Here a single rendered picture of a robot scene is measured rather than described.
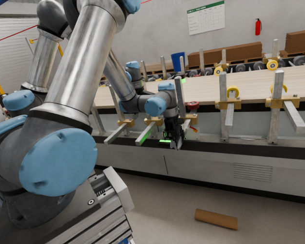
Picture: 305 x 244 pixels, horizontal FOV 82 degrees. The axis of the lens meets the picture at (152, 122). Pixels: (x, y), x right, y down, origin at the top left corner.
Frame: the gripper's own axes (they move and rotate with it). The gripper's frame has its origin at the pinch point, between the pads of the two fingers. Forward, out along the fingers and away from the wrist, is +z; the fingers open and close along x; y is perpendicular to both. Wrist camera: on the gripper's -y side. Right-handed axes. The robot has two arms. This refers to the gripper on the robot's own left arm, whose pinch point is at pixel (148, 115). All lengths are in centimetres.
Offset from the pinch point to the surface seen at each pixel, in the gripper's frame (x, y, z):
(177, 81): 1.6, -22.6, -19.2
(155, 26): -790, 16, -93
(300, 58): -108, -161, 8
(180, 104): 1.4, -22.0, -4.7
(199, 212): 12, -24, 84
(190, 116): 3.0, -27.2, 4.4
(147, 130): 8.0, 1.0, 7.2
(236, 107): 13, -52, -2
